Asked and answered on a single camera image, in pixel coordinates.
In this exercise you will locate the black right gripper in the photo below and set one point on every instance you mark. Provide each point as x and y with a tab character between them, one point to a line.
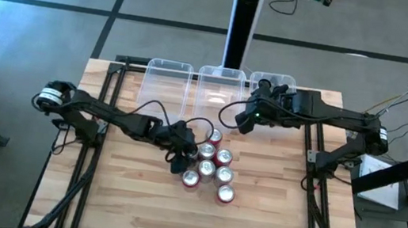
281	105

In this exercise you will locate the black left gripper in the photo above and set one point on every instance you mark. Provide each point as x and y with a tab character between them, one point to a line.
175	136

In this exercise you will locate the silver Diet Coke can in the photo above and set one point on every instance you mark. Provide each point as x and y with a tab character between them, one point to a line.
207	150
206	168
193	153
224	174

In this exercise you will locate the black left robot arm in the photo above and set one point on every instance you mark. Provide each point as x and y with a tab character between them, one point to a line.
108	114

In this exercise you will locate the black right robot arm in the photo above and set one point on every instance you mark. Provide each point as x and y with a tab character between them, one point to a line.
347	116

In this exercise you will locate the clear plastic bin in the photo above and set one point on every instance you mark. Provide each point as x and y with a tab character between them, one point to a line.
163	92
217	92
273	77

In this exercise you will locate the black and white tower fan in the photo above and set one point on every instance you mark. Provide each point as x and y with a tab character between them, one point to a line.
244	23

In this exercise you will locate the small black plug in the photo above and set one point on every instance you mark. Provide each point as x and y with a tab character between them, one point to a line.
327	1

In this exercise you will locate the white box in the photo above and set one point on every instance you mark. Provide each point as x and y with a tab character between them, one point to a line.
382	183

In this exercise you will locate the black desk beam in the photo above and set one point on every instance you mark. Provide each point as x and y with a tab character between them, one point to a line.
391	174

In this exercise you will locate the black aluminium rig frame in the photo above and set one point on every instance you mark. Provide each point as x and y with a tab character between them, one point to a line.
127	60

